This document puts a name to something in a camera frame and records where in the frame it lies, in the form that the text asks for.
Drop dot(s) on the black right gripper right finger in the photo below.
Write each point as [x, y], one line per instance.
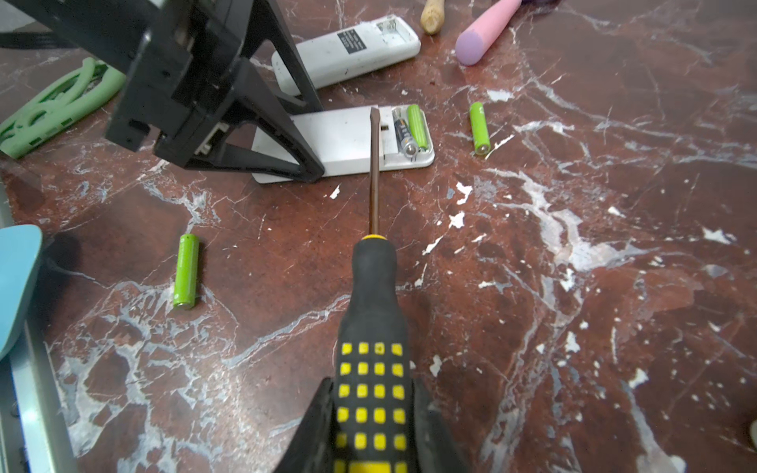
[435, 447]

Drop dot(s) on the dark AAA battery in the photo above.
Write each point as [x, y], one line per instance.
[406, 142]

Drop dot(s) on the blue toy shovel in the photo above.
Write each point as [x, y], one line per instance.
[433, 16]

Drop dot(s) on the light blue plastic scoop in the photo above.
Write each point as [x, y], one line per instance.
[20, 250]

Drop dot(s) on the green aaa battery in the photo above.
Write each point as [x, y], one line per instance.
[417, 126]
[184, 290]
[479, 129]

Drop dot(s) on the black yellow screwdriver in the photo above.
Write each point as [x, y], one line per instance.
[373, 394]

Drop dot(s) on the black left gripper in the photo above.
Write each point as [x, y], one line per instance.
[188, 80]

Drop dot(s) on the purple toy rake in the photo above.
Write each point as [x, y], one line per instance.
[476, 40]

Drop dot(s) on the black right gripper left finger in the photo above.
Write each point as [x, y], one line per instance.
[312, 447]

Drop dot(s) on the aluminium front rail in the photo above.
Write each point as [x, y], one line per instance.
[34, 435]

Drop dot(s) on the green plastic slotted tool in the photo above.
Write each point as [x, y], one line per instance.
[59, 106]

